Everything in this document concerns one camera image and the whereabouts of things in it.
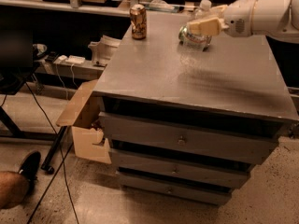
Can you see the black shoe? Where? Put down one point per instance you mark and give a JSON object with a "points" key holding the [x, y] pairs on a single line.
{"points": [[29, 168]]}

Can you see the white plastic part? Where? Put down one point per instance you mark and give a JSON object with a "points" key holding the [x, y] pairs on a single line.
{"points": [[103, 50]]}

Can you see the grey drawer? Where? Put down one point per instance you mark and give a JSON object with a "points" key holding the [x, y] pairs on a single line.
{"points": [[178, 169], [188, 139], [173, 189]]}

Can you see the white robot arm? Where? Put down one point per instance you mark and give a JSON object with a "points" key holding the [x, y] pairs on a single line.
{"points": [[278, 19]]}

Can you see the clear plastic water bottle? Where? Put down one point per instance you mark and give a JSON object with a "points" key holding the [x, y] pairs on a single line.
{"points": [[201, 42]]}

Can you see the grey drawer cabinet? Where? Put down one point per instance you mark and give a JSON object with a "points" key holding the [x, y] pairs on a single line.
{"points": [[234, 87]]}

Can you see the white power strip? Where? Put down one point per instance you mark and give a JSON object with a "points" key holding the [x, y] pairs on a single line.
{"points": [[71, 59]]}

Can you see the top grey drawer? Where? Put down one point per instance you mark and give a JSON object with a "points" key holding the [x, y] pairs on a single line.
{"points": [[188, 139]]}

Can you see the open cardboard box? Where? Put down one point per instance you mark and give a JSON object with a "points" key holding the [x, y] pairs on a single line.
{"points": [[81, 114]]}

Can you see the middle grey drawer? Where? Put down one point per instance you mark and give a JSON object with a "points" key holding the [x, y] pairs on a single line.
{"points": [[178, 169]]}

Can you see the orange drink can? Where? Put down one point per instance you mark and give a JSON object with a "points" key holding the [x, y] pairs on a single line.
{"points": [[138, 19]]}

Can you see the black desk stand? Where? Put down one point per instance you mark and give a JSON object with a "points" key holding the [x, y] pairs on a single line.
{"points": [[18, 62]]}

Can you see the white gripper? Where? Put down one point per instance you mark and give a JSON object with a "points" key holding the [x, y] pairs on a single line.
{"points": [[238, 19]]}

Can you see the bottom grey drawer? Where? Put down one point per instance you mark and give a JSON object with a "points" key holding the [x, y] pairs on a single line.
{"points": [[173, 189]]}

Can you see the bare human leg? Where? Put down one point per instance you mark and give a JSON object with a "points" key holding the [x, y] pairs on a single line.
{"points": [[13, 189]]}

